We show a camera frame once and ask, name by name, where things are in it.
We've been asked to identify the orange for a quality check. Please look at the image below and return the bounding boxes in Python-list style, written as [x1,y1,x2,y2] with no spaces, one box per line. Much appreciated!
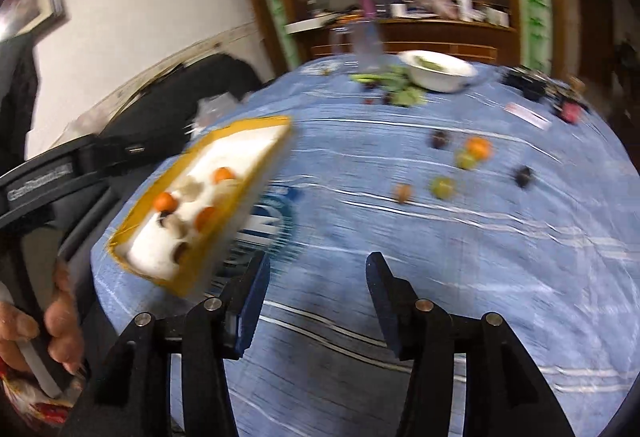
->
[153,191,179,214]
[212,166,236,184]

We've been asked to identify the yellow rimmed foam tray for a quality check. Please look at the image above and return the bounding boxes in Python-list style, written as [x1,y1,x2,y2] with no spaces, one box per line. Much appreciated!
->
[107,115,294,298]

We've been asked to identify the small brown orange fruit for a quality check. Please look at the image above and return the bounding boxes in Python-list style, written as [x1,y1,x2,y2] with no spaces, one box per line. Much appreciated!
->
[394,183,413,204]

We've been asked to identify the green grape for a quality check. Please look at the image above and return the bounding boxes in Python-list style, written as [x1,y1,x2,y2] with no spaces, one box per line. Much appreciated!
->
[431,177,457,201]
[454,150,478,170]

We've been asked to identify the mandarin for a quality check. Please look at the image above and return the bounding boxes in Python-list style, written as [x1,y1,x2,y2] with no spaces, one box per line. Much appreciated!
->
[465,137,492,162]

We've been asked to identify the dark wrinkled passion fruit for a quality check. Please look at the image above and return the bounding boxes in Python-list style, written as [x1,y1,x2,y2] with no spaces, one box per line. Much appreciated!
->
[513,166,534,189]

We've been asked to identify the red jujube date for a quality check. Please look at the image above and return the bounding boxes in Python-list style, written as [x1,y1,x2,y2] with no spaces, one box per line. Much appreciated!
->
[171,242,190,265]

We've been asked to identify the large sugarcane chunk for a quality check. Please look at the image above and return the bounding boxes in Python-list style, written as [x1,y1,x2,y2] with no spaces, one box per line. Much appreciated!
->
[210,178,243,207]

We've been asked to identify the person's left hand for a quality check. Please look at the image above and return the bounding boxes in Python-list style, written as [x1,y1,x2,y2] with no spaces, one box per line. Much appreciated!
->
[0,261,85,374]

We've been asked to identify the black leather sofa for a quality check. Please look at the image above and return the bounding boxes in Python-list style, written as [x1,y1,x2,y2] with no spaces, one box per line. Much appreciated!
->
[55,53,262,263]

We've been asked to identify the clear plastic bag on sofa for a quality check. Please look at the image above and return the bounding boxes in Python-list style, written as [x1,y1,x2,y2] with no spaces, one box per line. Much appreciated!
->
[193,92,239,129]

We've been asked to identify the blue plaid tablecloth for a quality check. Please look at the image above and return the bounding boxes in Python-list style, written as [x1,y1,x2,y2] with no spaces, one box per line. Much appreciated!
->
[89,53,640,437]

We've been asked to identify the dark purple plum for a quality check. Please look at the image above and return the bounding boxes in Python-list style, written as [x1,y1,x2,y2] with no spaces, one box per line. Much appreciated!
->
[431,130,450,150]

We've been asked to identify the green vegetable leaves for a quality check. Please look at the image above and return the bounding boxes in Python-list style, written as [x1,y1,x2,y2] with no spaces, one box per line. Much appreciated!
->
[349,65,426,108]

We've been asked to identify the white instruction leaflet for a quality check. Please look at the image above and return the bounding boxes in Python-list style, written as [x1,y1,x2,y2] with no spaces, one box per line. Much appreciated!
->
[504,102,551,130]

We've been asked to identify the white bowl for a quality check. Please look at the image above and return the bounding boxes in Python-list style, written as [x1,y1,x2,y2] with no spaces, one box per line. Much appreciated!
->
[398,50,477,93]

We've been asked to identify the black charger device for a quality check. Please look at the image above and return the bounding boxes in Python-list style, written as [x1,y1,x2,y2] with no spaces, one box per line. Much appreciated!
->
[501,66,548,102]

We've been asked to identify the black red cylindrical device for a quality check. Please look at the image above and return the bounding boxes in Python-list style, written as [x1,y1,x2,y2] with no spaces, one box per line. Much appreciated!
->
[554,99,586,125]

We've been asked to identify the clear plastic pitcher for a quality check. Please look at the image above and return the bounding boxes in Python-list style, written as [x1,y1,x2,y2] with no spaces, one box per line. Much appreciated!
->
[330,19,384,74]

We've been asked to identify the wooden cabinet counter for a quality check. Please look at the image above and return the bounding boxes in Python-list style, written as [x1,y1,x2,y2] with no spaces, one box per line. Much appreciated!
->
[293,19,521,66]

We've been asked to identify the clear plastic bag on counter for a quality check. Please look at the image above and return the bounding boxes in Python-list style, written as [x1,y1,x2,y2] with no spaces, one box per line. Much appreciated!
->
[403,0,458,20]

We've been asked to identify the white box on counter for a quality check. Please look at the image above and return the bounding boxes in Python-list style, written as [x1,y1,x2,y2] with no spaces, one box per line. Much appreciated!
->
[456,0,473,22]

